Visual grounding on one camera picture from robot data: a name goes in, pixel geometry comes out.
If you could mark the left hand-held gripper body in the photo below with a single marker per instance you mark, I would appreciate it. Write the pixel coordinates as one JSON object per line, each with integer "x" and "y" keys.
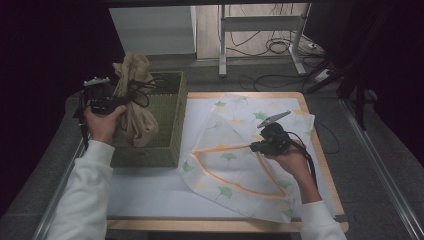
{"x": 100, "y": 100}

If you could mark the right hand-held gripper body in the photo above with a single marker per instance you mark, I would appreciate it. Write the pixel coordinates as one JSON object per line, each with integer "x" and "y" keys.
{"x": 276, "y": 140}

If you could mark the ginkgo print mesh laundry bag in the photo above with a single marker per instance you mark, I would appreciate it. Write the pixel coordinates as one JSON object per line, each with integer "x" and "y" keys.
{"x": 233, "y": 166}

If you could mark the green woven plastic basket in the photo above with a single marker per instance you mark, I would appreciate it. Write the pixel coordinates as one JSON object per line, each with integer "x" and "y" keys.
{"x": 170, "y": 110}

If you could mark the person's left hand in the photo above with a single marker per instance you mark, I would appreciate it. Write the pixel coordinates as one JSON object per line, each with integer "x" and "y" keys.
{"x": 100, "y": 128}

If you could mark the person's right hand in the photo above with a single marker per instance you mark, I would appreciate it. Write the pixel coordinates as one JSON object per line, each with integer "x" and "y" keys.
{"x": 296, "y": 163}

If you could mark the white cabinet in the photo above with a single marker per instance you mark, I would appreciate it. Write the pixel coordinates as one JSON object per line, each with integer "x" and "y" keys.
{"x": 151, "y": 30}

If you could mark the dark curtain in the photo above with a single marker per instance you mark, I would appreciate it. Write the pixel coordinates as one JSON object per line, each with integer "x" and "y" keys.
{"x": 40, "y": 50}
{"x": 393, "y": 66}

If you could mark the white power strip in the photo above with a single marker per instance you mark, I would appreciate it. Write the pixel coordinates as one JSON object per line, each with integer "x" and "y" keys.
{"x": 321, "y": 76}

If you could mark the black metal stand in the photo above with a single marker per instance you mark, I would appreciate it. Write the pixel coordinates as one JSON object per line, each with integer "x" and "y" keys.
{"x": 359, "y": 106}

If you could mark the white table mat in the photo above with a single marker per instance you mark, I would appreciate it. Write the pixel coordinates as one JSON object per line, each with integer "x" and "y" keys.
{"x": 150, "y": 196}

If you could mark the metal floor rail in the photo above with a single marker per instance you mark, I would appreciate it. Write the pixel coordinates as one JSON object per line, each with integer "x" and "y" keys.
{"x": 383, "y": 173}
{"x": 56, "y": 200}

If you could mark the white metal desk frame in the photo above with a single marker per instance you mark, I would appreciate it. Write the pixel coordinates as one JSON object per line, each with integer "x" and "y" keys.
{"x": 260, "y": 23}

